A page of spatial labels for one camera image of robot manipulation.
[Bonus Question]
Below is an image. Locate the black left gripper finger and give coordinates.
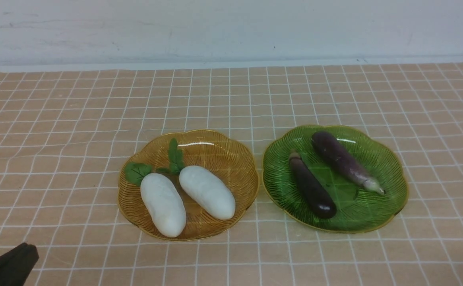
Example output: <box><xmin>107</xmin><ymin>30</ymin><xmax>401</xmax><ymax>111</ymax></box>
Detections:
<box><xmin>0</xmin><ymin>242</ymin><xmax>39</xmax><ymax>286</ymax></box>

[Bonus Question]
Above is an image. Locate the white radish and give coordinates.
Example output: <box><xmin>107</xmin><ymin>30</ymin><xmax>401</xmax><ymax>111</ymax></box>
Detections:
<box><xmin>124</xmin><ymin>162</ymin><xmax>187</xmax><ymax>238</ymax></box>
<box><xmin>157</xmin><ymin>138</ymin><xmax>236</xmax><ymax>220</ymax></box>

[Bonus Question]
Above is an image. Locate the purple eggplant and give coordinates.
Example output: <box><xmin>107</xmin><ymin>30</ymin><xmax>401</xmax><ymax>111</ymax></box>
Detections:
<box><xmin>311</xmin><ymin>131</ymin><xmax>386</xmax><ymax>195</ymax></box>
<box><xmin>288</xmin><ymin>149</ymin><xmax>337</xmax><ymax>219</ymax></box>

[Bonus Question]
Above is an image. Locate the checkered orange tablecloth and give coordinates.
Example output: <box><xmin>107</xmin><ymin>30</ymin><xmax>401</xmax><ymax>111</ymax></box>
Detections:
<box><xmin>0</xmin><ymin>63</ymin><xmax>463</xmax><ymax>286</ymax></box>

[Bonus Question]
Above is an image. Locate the amber glass plate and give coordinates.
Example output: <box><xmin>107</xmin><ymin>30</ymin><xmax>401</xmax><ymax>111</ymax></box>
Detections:
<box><xmin>118</xmin><ymin>129</ymin><xmax>260</xmax><ymax>241</ymax></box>

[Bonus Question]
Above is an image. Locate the green glass plate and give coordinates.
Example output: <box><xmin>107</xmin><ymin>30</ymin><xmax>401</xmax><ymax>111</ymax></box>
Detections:
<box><xmin>262</xmin><ymin>125</ymin><xmax>409</xmax><ymax>233</ymax></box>

